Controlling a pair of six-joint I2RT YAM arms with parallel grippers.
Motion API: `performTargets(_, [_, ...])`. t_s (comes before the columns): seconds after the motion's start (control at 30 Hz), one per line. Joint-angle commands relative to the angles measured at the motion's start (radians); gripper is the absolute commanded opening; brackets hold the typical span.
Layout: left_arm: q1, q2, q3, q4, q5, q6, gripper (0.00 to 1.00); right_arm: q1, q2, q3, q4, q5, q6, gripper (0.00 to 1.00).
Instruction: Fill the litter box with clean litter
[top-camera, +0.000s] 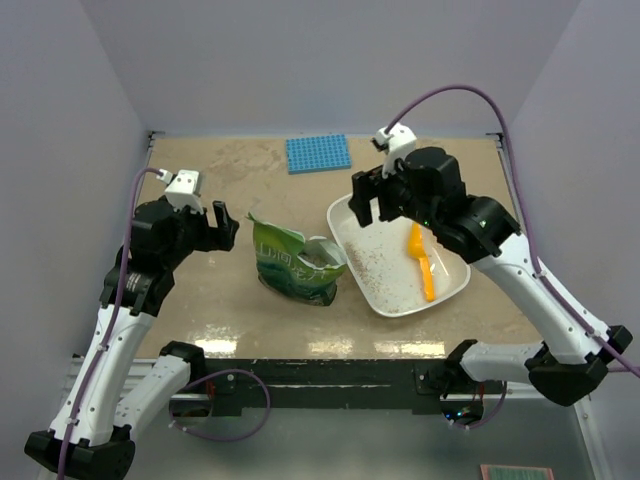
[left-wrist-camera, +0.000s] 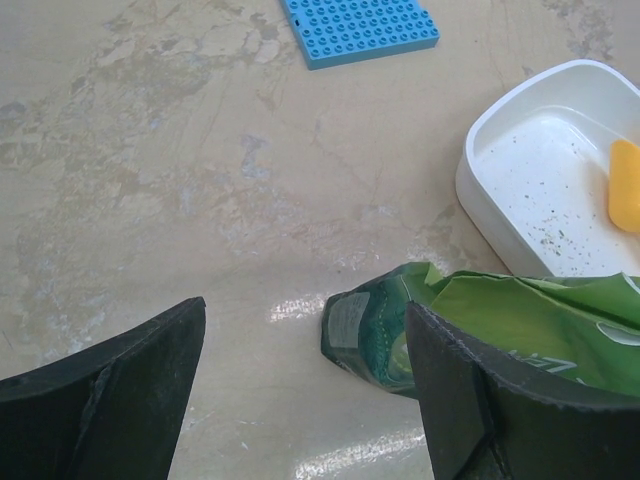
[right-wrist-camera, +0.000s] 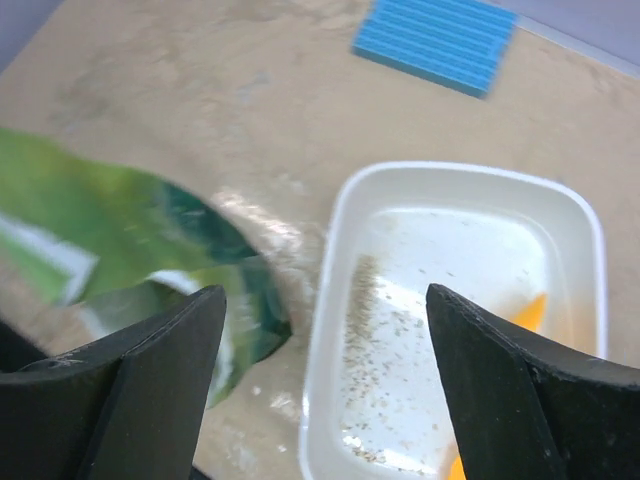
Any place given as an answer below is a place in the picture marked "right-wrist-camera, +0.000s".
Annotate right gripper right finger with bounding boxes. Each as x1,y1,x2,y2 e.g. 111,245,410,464
426,284,639,479

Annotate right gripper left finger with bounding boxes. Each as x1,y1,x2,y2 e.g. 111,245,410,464
1,286,227,479

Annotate orange plastic scoop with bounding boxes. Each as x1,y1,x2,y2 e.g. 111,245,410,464
447,293,547,480

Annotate white litter box tray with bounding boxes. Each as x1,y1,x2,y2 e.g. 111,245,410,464
298,161,608,479

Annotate green litter bag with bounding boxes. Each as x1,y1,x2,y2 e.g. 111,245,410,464
1,129,292,404

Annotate blue studded plate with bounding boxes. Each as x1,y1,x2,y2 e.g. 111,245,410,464
351,0,518,98

